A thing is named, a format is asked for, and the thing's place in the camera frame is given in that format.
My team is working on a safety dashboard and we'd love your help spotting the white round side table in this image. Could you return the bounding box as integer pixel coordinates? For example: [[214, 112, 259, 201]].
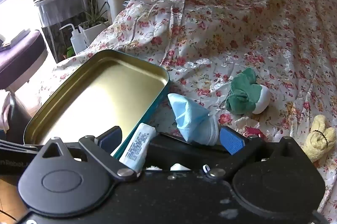
[[34, 0, 92, 30]]

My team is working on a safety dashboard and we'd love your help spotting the dark book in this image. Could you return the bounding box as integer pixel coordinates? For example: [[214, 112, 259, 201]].
[[0, 29, 31, 51]]

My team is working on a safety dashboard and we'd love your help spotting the dark bin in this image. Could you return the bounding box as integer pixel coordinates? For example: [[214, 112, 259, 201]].
[[8, 93, 32, 136]]

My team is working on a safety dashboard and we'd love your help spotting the teal and gold metal tin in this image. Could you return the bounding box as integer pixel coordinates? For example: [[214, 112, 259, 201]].
[[23, 50, 170, 161]]

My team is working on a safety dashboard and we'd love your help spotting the floral bedspread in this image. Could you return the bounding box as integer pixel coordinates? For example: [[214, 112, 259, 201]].
[[34, 0, 337, 224]]

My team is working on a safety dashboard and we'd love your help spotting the pink cloth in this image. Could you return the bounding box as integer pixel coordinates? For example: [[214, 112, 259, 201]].
[[0, 91, 11, 132]]

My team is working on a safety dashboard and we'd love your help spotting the white plant pot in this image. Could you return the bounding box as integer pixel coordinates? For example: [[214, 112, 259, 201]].
[[79, 20, 110, 46]]

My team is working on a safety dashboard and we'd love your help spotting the white squeeze bottle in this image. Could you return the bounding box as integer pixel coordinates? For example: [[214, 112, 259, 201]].
[[59, 24, 88, 55]]

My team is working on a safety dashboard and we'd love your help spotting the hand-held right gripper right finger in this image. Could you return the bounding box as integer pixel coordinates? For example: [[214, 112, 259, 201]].
[[205, 126, 309, 183]]

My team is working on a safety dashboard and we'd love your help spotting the purple cushioned stool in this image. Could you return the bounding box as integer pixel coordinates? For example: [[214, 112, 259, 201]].
[[0, 29, 49, 89]]

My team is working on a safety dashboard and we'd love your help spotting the white printed tube box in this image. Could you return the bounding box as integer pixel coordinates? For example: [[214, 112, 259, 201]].
[[119, 123, 156, 172]]

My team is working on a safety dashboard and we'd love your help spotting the green leafy plant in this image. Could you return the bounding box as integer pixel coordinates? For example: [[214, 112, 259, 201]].
[[82, 0, 111, 28]]

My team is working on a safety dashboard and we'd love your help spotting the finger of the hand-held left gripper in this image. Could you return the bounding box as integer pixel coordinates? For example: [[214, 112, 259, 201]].
[[0, 138, 44, 155]]

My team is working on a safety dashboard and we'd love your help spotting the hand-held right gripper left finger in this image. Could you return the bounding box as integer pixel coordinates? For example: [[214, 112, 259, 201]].
[[39, 126, 143, 182]]

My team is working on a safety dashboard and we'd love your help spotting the light blue face mask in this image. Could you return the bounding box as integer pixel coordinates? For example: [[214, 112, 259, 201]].
[[168, 93, 219, 146]]

